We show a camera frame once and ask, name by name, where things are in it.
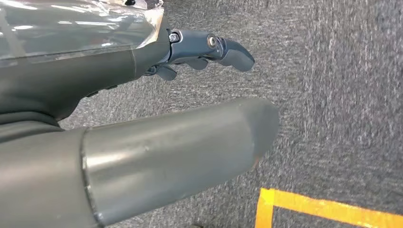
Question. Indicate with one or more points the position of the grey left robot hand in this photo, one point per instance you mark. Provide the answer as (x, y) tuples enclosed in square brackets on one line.
[(47, 78)]

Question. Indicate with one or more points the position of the yellow floor tape square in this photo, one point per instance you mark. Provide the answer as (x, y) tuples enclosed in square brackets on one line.
[(314, 207)]

